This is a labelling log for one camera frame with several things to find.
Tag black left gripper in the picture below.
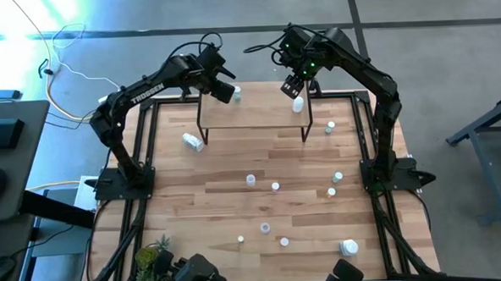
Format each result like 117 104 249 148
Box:
184 42 239 107

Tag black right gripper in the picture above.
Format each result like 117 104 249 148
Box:
275 25 324 100

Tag white bottle blue label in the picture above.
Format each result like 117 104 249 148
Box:
181 131 206 155

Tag large white pill bottle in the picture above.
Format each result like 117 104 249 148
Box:
338 238 361 258

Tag wooden shelf black legs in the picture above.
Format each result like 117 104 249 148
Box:
195 73 316 148

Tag white box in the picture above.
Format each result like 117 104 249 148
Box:
73 174 100 212

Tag potted succulent plant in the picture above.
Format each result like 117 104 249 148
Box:
134 233 175 281

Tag blue-grey metal table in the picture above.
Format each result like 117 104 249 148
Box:
443 91 501 229

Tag black desk beam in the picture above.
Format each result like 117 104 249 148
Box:
18 187 96 232

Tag dark grey desk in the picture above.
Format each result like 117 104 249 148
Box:
0 99 56 223

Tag black box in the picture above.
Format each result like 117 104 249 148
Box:
0 118 26 150

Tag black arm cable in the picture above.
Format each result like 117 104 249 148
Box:
162 30 226 67
241 23 293 68

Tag white floor cable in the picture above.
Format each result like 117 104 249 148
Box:
50 21 122 96

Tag black floor cable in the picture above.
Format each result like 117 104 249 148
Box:
37 58 58 80

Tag yellow floor cable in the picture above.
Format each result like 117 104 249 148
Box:
9 0 107 125

